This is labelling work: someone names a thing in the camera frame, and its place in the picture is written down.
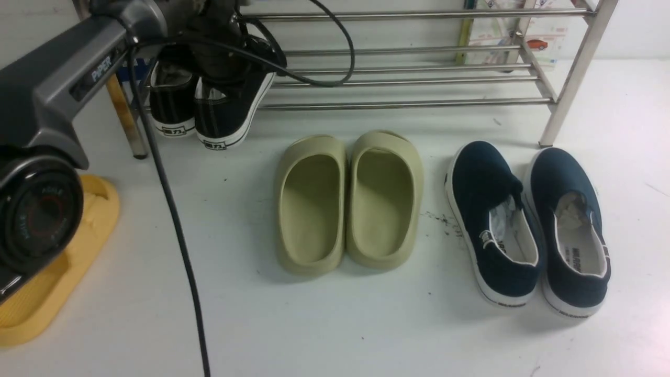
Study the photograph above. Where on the colourful poster behind rack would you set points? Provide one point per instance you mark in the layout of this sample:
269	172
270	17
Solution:
543	35

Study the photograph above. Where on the left navy slip-on shoe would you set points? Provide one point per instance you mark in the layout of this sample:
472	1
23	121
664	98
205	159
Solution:
501	237

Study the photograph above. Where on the right navy slip-on shoe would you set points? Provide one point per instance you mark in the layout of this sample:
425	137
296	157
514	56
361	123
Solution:
564	204

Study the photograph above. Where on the right yellow ridged slipper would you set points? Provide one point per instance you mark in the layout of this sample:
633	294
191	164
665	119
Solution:
30	311

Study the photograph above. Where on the black canvas sneaker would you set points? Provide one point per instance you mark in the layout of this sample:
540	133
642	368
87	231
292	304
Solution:
171	92
227	96

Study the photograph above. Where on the right olive foam slipper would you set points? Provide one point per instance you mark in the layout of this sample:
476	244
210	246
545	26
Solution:
386	187

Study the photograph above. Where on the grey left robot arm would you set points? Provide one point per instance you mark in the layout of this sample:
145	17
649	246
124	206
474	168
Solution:
42	92

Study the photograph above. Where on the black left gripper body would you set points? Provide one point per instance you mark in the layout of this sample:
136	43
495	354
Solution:
220	21

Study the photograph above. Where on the left olive foam slipper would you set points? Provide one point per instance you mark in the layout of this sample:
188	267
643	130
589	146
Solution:
310	198

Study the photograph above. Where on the steel shoe rack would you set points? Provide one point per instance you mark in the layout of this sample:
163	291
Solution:
413	66

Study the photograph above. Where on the blue box behind rack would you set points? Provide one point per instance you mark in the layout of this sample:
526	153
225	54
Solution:
140	68

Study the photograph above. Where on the olive foam slipper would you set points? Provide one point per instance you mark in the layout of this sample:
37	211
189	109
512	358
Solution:
310	198
386	187

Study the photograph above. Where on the navy slip-on shoe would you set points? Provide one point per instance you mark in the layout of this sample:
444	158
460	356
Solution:
501	237
564	204

